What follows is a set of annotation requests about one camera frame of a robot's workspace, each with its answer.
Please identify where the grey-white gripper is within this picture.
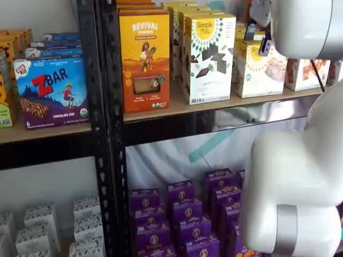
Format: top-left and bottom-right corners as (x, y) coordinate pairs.
(243, 0), (273, 57)

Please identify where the white Simple Mills sweet thins box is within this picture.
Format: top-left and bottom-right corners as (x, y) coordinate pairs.
(177, 10), (225, 89)
(172, 5), (211, 81)
(183, 13), (237, 105)
(161, 1), (198, 17)

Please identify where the white box with orange-brown picture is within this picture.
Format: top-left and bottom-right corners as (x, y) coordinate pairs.
(284, 57), (332, 92)
(328, 60), (343, 86)

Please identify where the shiny metal shelf beam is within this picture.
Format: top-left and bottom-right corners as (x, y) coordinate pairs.
(124, 95), (321, 147)

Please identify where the wooden shelf board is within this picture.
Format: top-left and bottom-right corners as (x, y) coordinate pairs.
(123, 80), (326, 123)
(0, 122), (92, 145)

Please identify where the orange Revival Einkorn box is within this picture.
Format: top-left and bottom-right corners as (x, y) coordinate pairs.
(116, 1), (156, 9)
(118, 11), (170, 114)
(117, 6), (165, 16)

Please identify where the blue purple ZBar box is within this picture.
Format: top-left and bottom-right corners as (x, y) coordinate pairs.
(41, 32), (81, 42)
(29, 40), (82, 50)
(13, 57), (90, 130)
(25, 47), (83, 61)

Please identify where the purple Annie's box orange label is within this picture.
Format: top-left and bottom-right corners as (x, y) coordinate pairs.
(227, 222), (249, 257)

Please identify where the yellow brown-spotted cookie box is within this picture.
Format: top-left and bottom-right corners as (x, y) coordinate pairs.
(0, 29), (34, 61)
(0, 44), (17, 129)

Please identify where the white black-patterned box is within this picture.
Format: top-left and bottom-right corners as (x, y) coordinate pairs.
(15, 226), (56, 255)
(73, 214), (104, 243)
(23, 202), (61, 252)
(69, 237), (106, 257)
(73, 195), (102, 221)
(0, 213), (17, 257)

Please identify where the black shelf beam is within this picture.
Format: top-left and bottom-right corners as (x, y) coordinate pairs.
(0, 131), (99, 170)

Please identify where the thin black cable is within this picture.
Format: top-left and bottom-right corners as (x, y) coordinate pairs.
(310, 60), (326, 93)

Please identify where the black perforated shelf post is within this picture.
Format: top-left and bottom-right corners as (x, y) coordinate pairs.
(99, 0), (130, 257)
(77, 0), (111, 257)

